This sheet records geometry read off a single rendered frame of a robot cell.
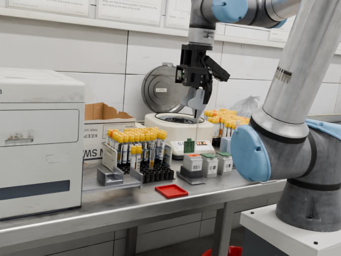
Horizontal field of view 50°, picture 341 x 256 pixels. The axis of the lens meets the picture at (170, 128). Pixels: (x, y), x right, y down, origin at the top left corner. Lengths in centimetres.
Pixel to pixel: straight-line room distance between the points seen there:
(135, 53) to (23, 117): 87
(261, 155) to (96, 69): 96
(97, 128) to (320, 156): 68
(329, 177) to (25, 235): 65
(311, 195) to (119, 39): 102
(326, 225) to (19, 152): 66
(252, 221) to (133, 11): 102
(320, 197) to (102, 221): 50
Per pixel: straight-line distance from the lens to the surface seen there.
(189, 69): 101
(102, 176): 95
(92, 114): 148
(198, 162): 112
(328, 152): 83
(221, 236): 121
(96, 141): 120
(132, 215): 94
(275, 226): 85
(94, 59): 152
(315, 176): 85
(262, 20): 101
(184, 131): 135
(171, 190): 104
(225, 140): 129
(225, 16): 93
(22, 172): 84
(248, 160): 74
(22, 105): 81
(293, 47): 69
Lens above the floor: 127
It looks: 13 degrees down
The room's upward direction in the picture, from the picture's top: 6 degrees clockwise
